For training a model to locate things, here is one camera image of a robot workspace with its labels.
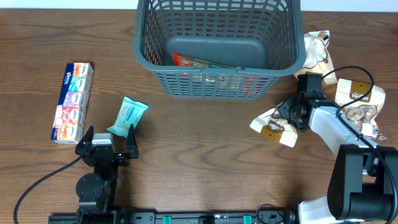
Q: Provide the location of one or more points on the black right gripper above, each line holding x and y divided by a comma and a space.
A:
284, 109

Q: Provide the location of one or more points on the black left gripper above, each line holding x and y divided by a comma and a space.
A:
124, 158

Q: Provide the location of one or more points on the white brown snack bag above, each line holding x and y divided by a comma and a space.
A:
272, 125

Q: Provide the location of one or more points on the beige snack bag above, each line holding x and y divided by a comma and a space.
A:
363, 112

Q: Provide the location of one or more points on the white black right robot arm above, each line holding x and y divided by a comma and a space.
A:
363, 184

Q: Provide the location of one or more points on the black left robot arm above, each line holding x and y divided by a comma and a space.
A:
97, 190

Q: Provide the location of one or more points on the teal wet wipes pack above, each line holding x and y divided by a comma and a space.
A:
130, 113

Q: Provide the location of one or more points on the white snack bag top right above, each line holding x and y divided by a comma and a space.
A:
318, 60

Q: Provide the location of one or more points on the Kleenex tissue multipack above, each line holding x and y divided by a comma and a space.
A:
70, 114

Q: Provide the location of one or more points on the grey plastic basket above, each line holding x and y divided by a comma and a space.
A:
219, 49

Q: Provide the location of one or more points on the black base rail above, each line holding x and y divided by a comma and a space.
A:
264, 216

